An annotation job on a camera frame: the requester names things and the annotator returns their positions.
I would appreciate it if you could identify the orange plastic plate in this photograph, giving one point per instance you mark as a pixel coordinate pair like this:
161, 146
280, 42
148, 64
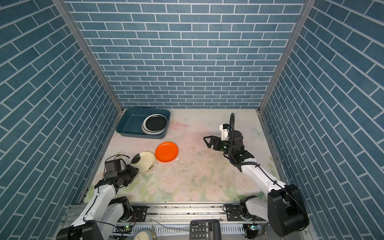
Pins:
166, 152

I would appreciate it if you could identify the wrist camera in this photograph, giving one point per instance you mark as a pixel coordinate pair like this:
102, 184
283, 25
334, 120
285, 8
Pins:
112, 168
225, 129

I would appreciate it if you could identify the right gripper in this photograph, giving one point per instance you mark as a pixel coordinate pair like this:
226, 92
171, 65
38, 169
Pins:
213, 141

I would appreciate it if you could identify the cream plate with dark spot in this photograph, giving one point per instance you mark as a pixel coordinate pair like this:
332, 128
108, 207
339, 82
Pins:
144, 161

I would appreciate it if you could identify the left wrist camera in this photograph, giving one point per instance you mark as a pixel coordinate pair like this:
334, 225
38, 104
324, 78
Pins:
112, 168

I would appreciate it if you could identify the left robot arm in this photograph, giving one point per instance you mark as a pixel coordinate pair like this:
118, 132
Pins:
101, 214

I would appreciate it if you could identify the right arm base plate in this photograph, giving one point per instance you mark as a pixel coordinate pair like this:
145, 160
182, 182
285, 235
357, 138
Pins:
239, 213

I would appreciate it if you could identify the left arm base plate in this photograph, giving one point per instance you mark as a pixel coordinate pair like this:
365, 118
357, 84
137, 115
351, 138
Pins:
135, 214

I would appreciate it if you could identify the round white clock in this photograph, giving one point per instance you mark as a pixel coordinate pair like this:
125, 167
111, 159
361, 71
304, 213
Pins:
145, 235

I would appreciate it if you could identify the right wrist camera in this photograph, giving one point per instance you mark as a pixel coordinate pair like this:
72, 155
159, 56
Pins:
225, 129

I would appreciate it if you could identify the left green circuit board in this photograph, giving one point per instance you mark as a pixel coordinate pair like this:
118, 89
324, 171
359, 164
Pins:
122, 230

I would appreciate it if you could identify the black calculator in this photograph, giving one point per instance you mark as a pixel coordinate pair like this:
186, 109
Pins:
205, 230

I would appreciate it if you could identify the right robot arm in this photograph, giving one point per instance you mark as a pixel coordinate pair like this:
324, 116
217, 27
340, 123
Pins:
284, 209

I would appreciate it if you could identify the green circuit board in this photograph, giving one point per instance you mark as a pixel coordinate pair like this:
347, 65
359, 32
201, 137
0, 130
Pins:
122, 230
252, 229

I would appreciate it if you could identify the right green circuit board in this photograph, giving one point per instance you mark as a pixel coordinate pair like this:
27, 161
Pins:
252, 229

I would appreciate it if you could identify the black round plate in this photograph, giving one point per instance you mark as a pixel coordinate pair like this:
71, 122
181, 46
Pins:
154, 124

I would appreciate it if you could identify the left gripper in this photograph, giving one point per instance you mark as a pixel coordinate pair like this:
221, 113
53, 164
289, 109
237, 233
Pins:
133, 171

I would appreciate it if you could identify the teal plastic bin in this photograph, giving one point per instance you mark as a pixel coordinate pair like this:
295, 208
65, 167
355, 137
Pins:
130, 124

